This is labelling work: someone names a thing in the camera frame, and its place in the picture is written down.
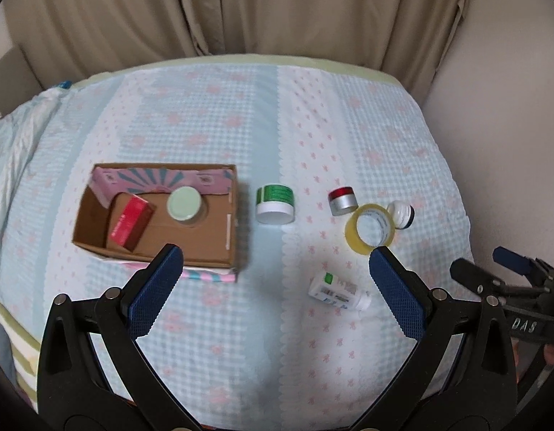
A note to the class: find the yellow tape roll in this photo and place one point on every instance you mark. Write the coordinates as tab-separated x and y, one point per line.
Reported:
369	227

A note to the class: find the white pill bottle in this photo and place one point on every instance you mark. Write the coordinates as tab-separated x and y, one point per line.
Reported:
338	292

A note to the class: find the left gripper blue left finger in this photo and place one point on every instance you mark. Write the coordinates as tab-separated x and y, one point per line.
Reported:
92	373

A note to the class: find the green mattress edge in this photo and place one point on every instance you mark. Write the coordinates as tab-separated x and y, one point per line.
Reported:
298	61

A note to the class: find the open cardboard box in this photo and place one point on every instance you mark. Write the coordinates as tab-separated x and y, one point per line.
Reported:
208	240

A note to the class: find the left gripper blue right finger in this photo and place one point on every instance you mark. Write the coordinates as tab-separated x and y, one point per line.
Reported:
461	373

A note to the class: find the grey headboard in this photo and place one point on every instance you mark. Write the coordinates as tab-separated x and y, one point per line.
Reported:
18	83

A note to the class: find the right hand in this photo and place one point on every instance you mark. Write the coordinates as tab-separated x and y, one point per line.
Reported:
525	354

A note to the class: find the blue item behind blanket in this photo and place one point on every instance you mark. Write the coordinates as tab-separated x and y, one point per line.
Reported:
65	85

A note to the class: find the red rectangular box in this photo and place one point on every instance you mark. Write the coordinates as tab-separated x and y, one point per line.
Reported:
131	223

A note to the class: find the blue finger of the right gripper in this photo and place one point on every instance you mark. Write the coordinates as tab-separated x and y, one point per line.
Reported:
478	281
512	261

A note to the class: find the light blue blanket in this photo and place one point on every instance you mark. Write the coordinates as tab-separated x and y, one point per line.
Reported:
20	134

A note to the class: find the green white round jar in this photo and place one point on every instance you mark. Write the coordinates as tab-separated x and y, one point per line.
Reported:
275	205

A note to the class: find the red silver small jar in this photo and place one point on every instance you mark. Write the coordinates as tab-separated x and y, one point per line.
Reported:
342	201

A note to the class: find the pale green lid jar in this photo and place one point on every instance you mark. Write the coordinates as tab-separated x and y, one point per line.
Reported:
184	204

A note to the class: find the beige curtain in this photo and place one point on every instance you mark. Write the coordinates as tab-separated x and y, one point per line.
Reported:
75	39

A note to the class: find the small white black jar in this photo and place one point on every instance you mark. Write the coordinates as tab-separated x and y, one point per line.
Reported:
402	214

